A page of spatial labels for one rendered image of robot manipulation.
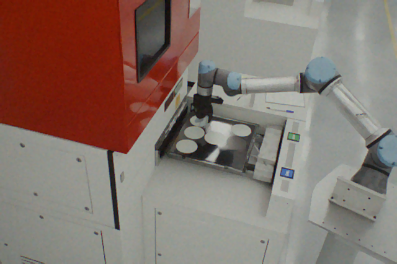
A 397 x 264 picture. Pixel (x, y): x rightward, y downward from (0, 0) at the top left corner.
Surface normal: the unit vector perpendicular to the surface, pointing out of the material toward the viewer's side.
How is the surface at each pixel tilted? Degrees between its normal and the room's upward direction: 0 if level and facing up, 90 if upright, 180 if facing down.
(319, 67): 40
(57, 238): 90
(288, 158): 0
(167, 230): 90
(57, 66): 90
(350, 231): 0
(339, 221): 0
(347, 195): 90
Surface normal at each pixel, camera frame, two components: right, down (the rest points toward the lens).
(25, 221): -0.29, 0.57
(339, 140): 0.06, -0.79
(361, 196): -0.55, 0.48
